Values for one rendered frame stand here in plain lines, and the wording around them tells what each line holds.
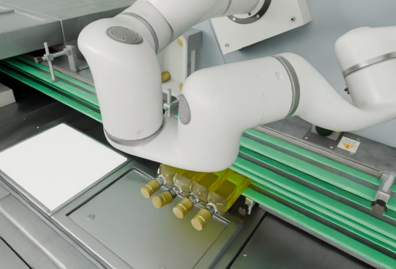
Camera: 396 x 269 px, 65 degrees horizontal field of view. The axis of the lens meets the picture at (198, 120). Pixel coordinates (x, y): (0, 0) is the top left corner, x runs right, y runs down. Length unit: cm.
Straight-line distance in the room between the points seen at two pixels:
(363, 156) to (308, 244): 32
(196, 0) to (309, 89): 21
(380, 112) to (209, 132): 23
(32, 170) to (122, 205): 37
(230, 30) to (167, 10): 44
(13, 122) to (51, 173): 50
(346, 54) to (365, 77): 4
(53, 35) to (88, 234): 100
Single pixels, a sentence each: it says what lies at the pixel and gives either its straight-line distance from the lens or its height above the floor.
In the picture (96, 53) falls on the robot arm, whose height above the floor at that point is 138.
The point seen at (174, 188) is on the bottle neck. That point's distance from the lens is 88.
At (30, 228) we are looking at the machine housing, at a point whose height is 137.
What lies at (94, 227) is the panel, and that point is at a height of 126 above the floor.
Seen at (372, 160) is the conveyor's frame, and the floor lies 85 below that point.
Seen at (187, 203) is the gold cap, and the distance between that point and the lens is 84.
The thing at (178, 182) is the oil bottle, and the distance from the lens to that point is 89.
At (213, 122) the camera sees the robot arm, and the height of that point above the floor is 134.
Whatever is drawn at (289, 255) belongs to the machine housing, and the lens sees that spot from 100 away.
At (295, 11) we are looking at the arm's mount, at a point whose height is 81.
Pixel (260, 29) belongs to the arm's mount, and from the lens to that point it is 88.
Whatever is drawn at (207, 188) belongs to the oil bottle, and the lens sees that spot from 86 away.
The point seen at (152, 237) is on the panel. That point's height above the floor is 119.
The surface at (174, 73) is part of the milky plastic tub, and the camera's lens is 116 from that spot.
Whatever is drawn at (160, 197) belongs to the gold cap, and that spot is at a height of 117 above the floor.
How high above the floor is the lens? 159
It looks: 44 degrees down
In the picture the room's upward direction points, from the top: 125 degrees counter-clockwise
